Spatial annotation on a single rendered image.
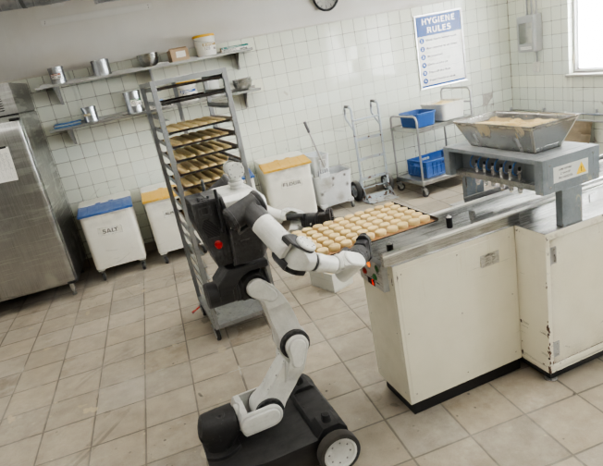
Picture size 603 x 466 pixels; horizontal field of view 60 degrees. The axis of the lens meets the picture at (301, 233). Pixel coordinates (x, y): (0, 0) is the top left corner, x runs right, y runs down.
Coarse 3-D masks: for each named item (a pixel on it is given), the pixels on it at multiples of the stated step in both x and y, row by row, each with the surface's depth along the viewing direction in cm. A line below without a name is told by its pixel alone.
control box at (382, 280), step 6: (372, 258) 248; (366, 264) 252; (372, 264) 246; (378, 264) 239; (360, 270) 262; (366, 270) 254; (372, 270) 248; (378, 270) 240; (384, 270) 239; (366, 276) 256; (378, 276) 243; (384, 276) 240; (378, 282) 244; (384, 282) 240; (384, 288) 241
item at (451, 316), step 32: (448, 224) 265; (448, 256) 244; (480, 256) 250; (512, 256) 258; (416, 288) 242; (448, 288) 248; (480, 288) 255; (512, 288) 263; (384, 320) 259; (416, 320) 246; (448, 320) 253; (480, 320) 260; (512, 320) 268; (384, 352) 271; (416, 352) 251; (448, 352) 258; (480, 352) 266; (512, 352) 274; (416, 384) 255; (448, 384) 263; (480, 384) 275
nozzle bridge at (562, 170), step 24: (456, 144) 290; (576, 144) 241; (456, 168) 291; (504, 168) 262; (528, 168) 246; (552, 168) 229; (576, 168) 234; (552, 192) 232; (576, 192) 237; (576, 216) 241
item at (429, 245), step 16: (528, 208) 255; (480, 224) 247; (496, 224) 251; (512, 224) 254; (432, 240) 240; (448, 240) 243; (464, 240) 246; (384, 256) 232; (400, 256) 236; (416, 256) 239
